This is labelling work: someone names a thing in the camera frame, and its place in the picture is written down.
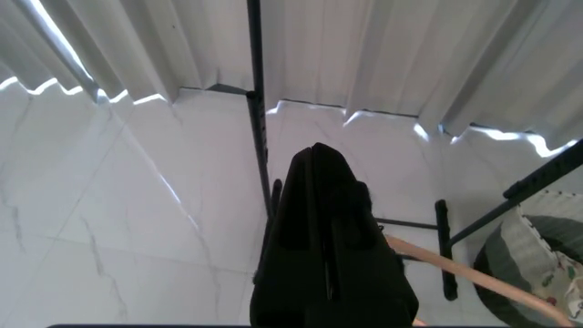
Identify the cream printed garment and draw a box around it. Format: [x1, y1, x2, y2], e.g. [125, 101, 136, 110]
[530, 250, 583, 316]

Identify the black clothes rack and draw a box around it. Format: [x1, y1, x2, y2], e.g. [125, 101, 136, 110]
[245, 0, 583, 302]

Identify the white laundry basket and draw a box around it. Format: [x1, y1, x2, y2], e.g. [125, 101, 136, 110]
[473, 190, 583, 327]

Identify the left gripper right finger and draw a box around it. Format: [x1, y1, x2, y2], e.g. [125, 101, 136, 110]
[309, 141, 420, 327]

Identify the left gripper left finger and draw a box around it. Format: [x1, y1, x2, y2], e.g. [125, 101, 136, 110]
[249, 146, 330, 327]

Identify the pink clothes hanger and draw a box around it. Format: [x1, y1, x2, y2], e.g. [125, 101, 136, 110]
[384, 234, 576, 327]

